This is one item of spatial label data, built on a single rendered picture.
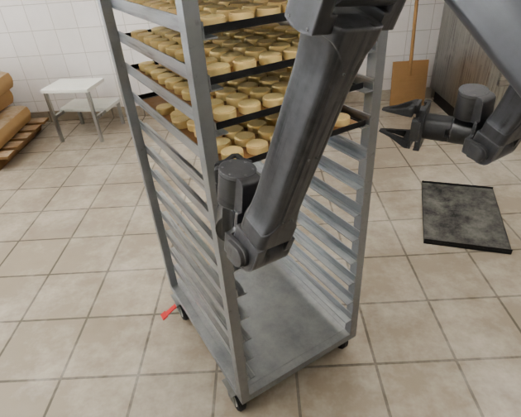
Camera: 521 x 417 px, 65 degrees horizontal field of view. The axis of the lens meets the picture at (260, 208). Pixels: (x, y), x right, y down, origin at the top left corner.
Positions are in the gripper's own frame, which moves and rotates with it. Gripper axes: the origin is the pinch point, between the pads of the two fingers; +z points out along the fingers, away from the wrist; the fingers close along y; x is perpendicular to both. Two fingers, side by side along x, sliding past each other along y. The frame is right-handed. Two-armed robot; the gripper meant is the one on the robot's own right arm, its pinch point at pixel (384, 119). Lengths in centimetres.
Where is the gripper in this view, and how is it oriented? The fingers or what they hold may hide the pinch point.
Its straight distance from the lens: 102.7
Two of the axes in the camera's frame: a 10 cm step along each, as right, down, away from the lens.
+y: 0.5, 8.2, 5.7
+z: -8.8, -2.4, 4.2
